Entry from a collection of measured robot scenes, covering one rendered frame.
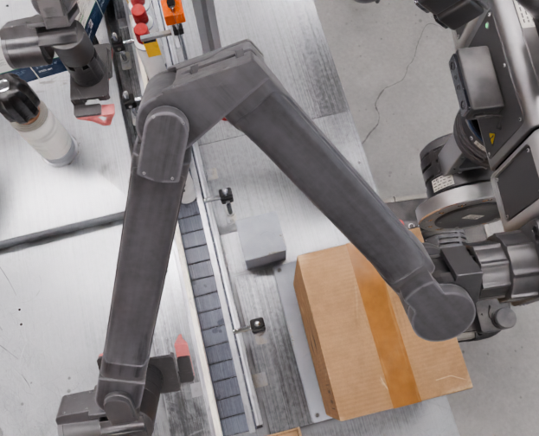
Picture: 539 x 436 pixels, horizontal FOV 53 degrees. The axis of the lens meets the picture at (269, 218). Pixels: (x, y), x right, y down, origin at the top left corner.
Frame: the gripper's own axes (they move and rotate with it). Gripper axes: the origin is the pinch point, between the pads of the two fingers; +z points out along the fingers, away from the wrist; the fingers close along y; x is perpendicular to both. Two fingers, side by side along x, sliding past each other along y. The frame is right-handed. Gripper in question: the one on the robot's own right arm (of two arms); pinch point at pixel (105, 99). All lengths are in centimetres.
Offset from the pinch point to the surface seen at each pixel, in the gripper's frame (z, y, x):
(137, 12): 12.2, -29.4, 4.4
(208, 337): 33, 42, 12
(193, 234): 33.2, 18.0, 10.0
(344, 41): 121, -93, 74
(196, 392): 38, 53, 7
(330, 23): 121, -103, 69
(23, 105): 6.5, -5.0, -18.4
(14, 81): 2.9, -8.4, -18.7
